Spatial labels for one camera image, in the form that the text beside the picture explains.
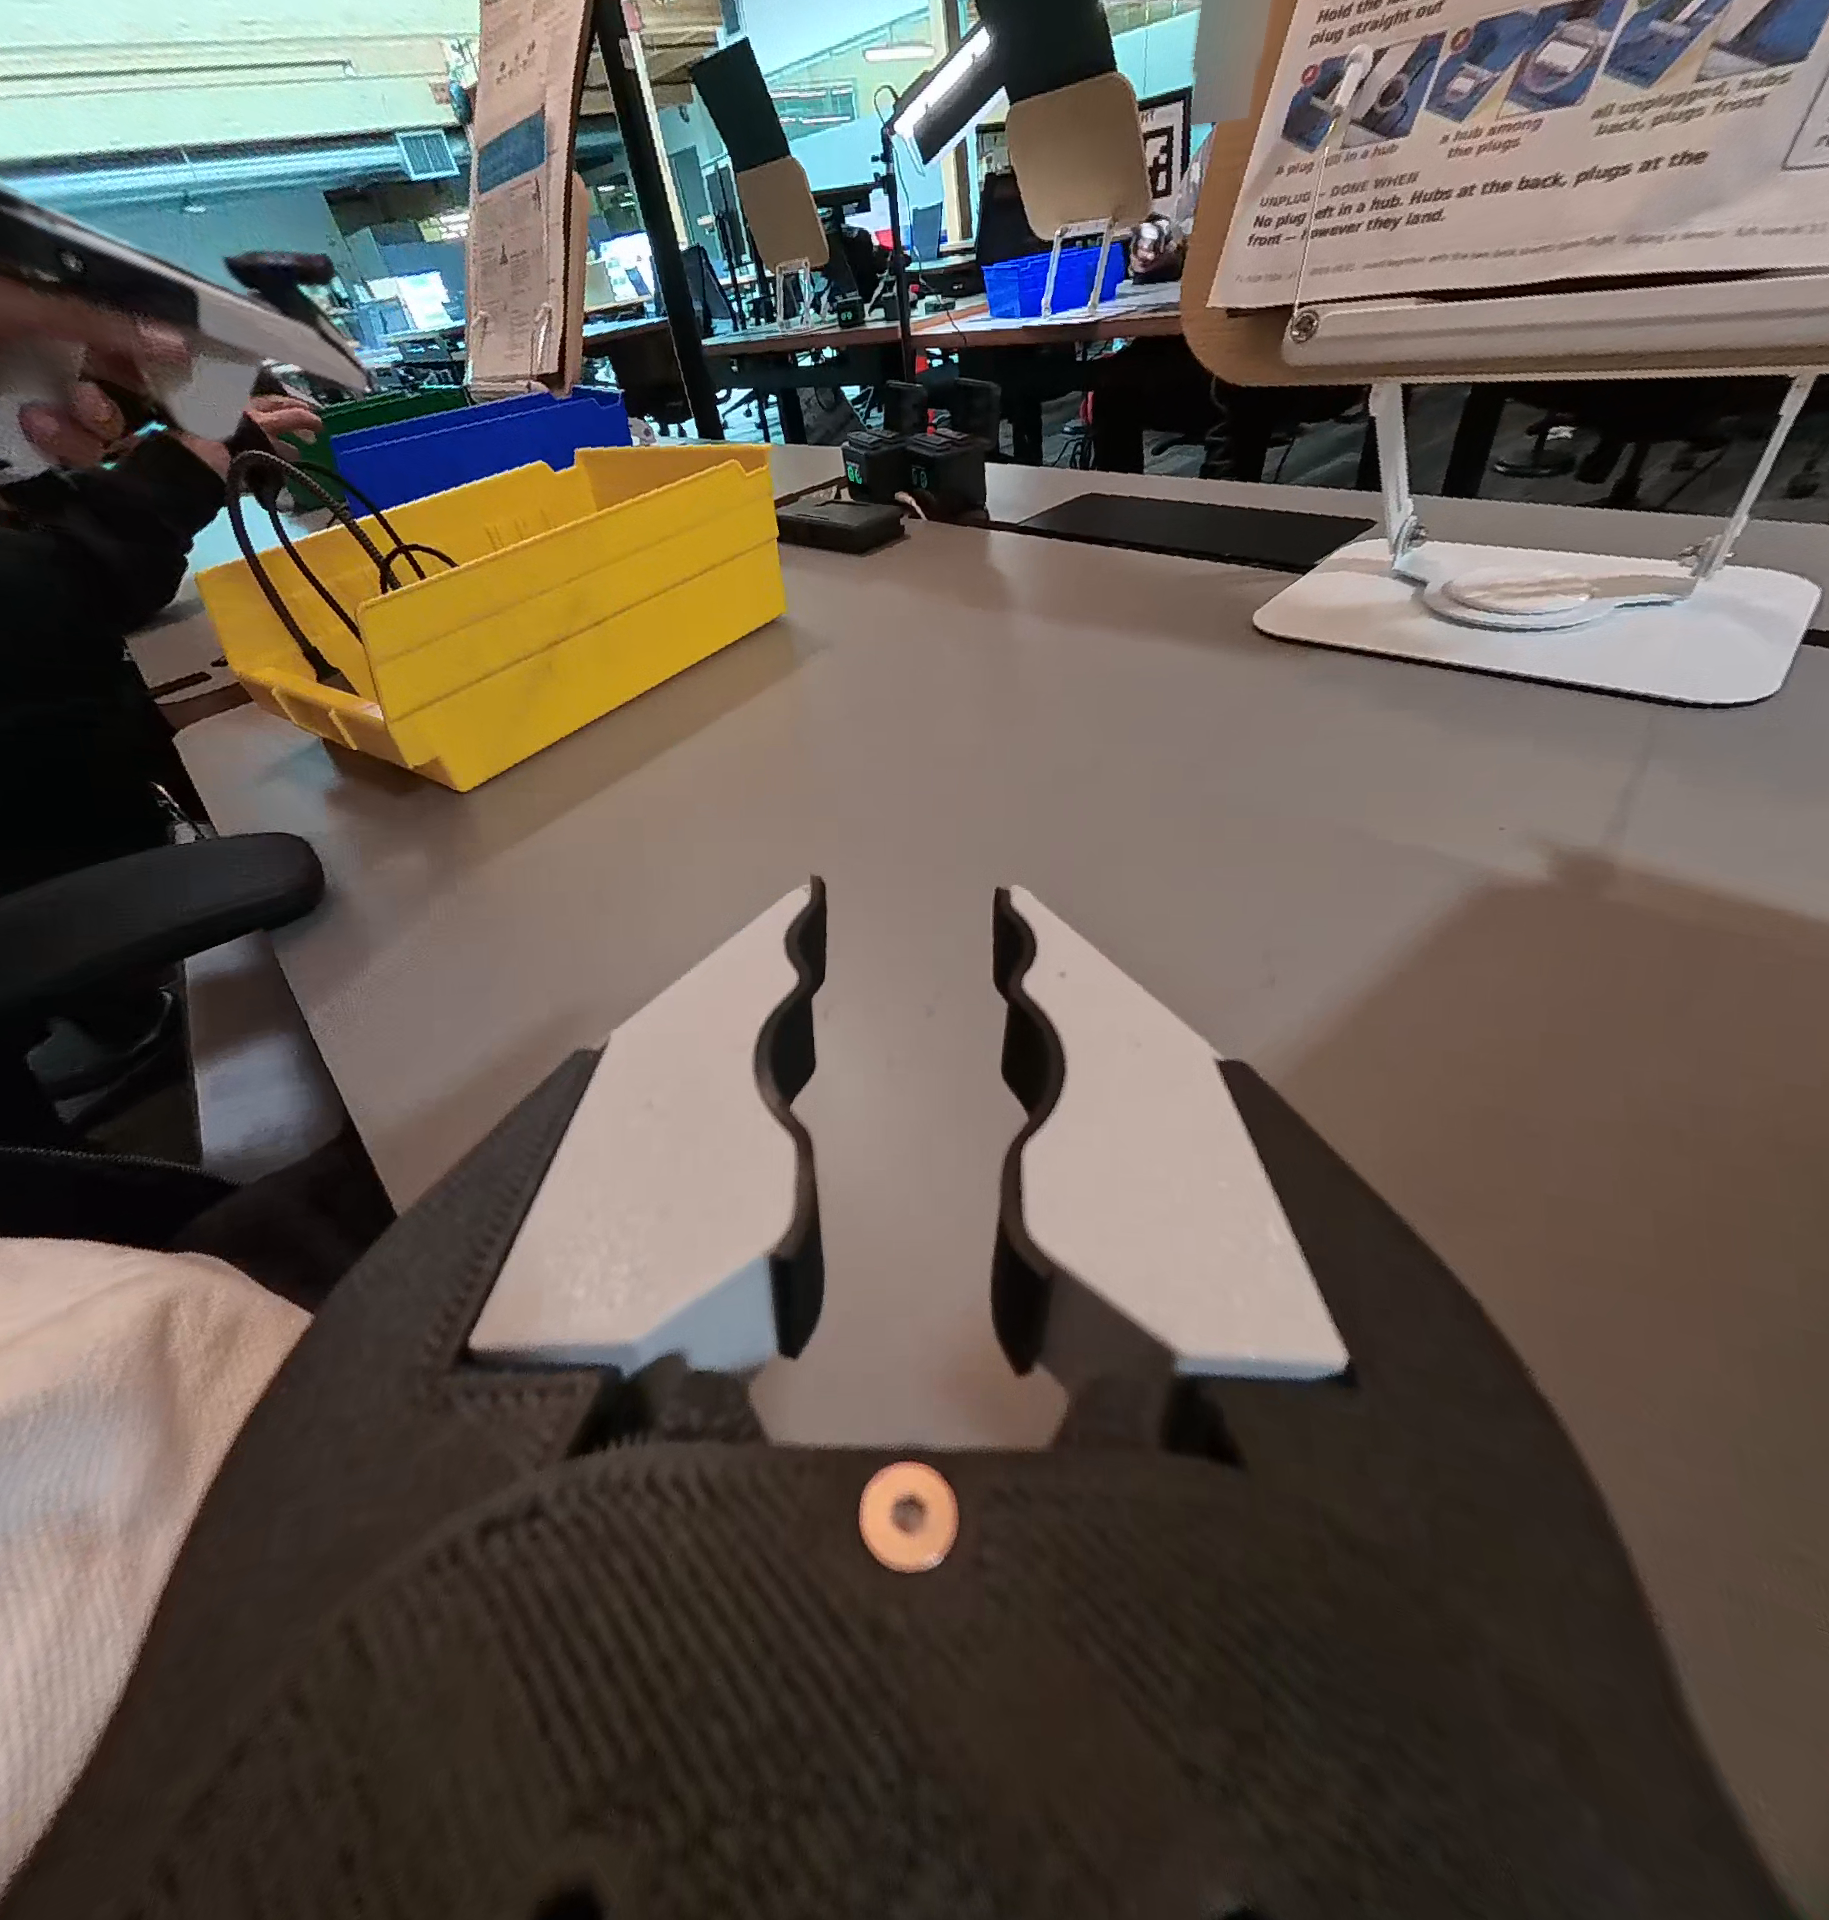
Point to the person's left forearm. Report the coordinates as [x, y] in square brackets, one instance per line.
[58, 676]

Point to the black pole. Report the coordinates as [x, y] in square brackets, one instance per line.
[661, 225]

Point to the black flag panel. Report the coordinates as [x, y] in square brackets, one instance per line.
[741, 106]

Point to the green plastic bin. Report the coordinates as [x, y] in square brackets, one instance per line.
[389, 408]

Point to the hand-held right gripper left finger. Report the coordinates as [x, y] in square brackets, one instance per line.
[645, 1200]

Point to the cardboard card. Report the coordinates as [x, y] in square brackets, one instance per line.
[524, 196]

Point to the white light bar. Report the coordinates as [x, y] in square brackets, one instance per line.
[952, 90]

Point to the wooden document board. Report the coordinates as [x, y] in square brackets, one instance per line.
[1229, 337]

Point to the black chair armrest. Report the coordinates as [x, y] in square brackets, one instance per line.
[149, 901]

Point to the small black device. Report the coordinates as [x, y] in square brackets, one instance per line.
[840, 525]

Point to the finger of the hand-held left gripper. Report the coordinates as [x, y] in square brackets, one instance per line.
[216, 396]
[276, 337]

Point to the yellow plastic bin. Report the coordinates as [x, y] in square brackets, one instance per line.
[556, 645]

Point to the person's left hand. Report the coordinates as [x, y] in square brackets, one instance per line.
[126, 381]

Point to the black desk pad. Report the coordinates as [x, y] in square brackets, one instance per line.
[1200, 527]

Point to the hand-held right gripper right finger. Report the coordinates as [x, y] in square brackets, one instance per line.
[1169, 1216]

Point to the blue storage bin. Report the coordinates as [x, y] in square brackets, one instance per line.
[463, 442]
[1026, 285]

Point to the small wooden board stand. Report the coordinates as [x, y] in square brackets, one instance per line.
[1079, 151]

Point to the white stand base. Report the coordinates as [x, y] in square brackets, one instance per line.
[1530, 630]

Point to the black battery charger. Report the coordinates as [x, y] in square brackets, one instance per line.
[915, 456]

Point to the grey desk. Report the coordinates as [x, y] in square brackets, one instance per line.
[1229, 901]

